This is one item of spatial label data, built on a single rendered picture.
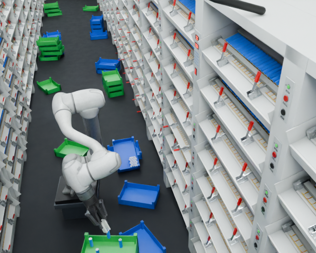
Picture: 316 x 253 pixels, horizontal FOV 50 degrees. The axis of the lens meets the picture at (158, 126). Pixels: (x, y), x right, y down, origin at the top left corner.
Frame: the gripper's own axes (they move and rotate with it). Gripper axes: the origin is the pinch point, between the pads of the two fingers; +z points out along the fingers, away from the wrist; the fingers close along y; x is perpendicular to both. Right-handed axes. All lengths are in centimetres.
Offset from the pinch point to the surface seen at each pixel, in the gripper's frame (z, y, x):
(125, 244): 18.4, -5.3, 1.1
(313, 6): -74, -38, 118
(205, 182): 1, -41, 44
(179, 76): -51, -80, 26
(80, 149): 2, -93, -130
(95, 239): 9.8, 1.8, -12.7
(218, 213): 7, -25, 57
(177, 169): 18, -80, -8
